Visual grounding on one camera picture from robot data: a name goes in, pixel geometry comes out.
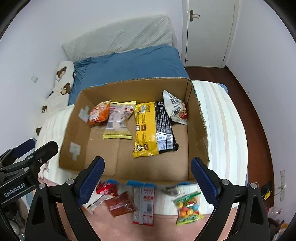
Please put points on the white barcode snack packet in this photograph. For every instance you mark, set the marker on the white barcode snack packet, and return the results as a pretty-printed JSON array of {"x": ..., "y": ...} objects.
[{"x": 94, "y": 201}]

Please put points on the red white spicy strip packet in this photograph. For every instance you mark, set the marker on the red white spicy strip packet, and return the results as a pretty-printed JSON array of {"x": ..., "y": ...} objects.
[{"x": 144, "y": 203}]

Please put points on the pink brown suede blanket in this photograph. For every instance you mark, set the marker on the pink brown suede blanket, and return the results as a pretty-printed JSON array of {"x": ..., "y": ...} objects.
[{"x": 122, "y": 227}]

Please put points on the metal door handle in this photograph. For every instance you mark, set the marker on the metal door handle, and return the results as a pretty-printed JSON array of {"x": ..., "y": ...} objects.
[{"x": 193, "y": 16}]

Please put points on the white padded headboard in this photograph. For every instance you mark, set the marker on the white padded headboard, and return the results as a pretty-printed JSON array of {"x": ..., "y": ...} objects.
[{"x": 122, "y": 36}]

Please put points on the yellow clear pastry snack bag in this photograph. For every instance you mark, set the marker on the yellow clear pastry snack bag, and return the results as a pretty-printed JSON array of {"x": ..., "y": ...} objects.
[{"x": 119, "y": 113}]

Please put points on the orange chip bag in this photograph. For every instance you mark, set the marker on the orange chip bag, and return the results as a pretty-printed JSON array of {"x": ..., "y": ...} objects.
[{"x": 99, "y": 113}]

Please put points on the brown cardboard box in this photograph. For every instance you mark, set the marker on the brown cardboard box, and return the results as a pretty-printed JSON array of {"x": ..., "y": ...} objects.
[{"x": 148, "y": 156}]

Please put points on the small red triangle packet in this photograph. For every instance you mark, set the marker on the small red triangle packet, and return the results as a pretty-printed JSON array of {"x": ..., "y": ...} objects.
[{"x": 107, "y": 188}]

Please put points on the dark red snack packet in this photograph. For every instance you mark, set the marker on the dark red snack packet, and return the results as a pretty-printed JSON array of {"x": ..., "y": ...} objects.
[{"x": 120, "y": 205}]

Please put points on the white striped blanket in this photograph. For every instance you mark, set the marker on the white striped blanket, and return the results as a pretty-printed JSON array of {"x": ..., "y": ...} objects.
[{"x": 227, "y": 144}]

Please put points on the bear print pillow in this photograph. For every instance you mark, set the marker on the bear print pillow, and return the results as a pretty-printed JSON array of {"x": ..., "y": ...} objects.
[{"x": 59, "y": 97}]

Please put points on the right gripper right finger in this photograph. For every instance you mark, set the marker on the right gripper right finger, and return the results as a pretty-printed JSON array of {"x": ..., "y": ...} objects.
[{"x": 250, "y": 222}]

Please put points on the white nut snack bag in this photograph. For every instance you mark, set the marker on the white nut snack bag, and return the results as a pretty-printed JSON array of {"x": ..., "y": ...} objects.
[{"x": 175, "y": 108}]

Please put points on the green gumball candy bag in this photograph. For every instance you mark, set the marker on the green gumball candy bag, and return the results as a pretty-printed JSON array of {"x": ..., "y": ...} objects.
[{"x": 188, "y": 208}]

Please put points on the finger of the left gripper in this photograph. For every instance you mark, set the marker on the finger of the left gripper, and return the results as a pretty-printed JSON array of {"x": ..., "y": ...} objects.
[
  {"x": 13, "y": 154},
  {"x": 42, "y": 154}
]

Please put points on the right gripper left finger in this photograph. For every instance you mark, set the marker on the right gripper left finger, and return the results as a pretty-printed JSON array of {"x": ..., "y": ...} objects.
[{"x": 44, "y": 221}]

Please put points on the blue bed sheet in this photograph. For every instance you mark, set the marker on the blue bed sheet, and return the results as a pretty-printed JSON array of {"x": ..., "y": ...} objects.
[{"x": 160, "y": 61}]

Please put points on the yellow black snack bag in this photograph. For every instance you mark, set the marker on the yellow black snack bag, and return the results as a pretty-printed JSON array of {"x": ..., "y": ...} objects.
[{"x": 153, "y": 131}]

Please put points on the pale green snack packet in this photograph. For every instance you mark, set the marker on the pale green snack packet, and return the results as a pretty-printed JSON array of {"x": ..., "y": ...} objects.
[{"x": 170, "y": 191}]

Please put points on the white door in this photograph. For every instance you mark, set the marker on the white door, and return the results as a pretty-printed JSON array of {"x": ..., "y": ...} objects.
[{"x": 207, "y": 40}]

